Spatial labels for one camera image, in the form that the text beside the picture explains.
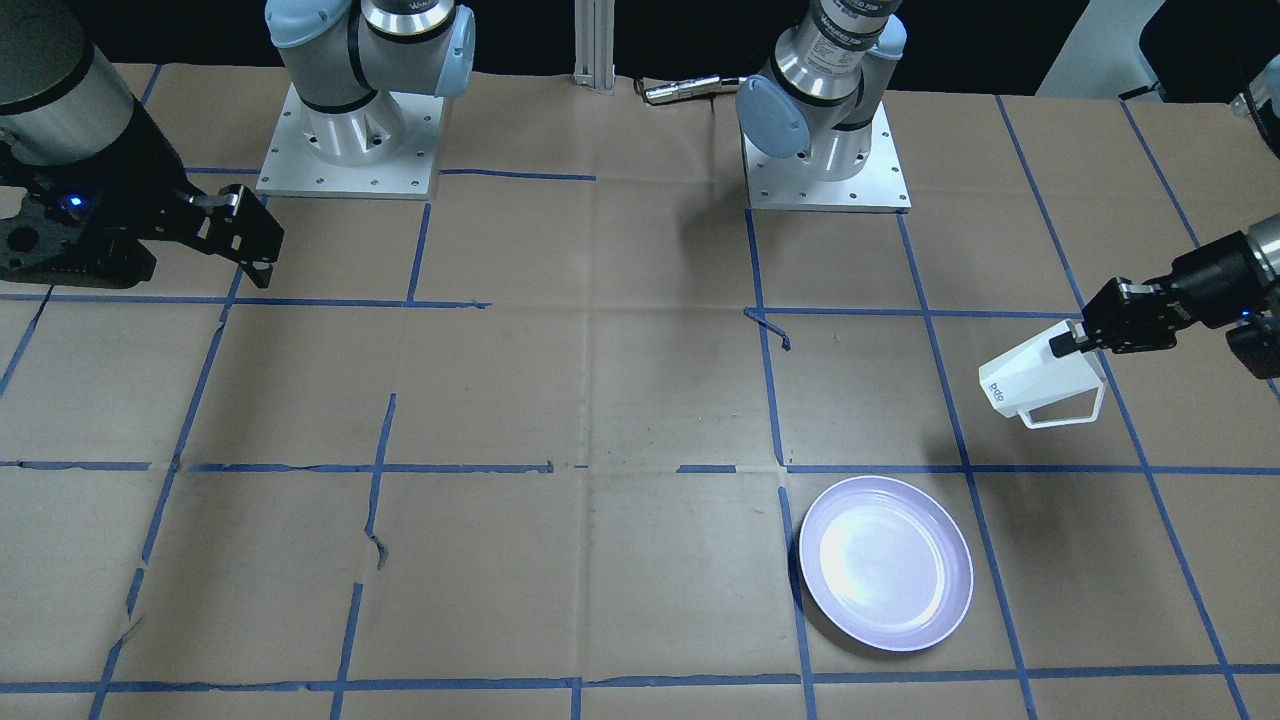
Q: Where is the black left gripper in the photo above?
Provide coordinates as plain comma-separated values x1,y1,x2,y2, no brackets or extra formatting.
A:
1050,232,1276,357

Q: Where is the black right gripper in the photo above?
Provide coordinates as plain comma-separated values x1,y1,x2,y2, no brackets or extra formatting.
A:
1,110,284,290

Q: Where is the white geometric cup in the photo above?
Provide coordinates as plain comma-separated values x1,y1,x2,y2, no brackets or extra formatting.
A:
978,320,1107,429

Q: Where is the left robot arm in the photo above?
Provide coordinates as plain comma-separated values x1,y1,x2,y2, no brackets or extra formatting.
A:
736,1,1279,379

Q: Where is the lilac plate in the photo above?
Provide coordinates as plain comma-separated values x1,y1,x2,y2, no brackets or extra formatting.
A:
796,475,975,653

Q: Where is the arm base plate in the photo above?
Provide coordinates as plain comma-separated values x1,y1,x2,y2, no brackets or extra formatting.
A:
256,87,448,201
742,102,913,213

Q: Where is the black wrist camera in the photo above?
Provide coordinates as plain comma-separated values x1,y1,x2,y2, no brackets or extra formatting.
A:
1225,311,1279,380

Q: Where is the aluminium frame post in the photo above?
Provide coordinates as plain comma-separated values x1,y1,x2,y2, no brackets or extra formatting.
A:
572,0,616,94

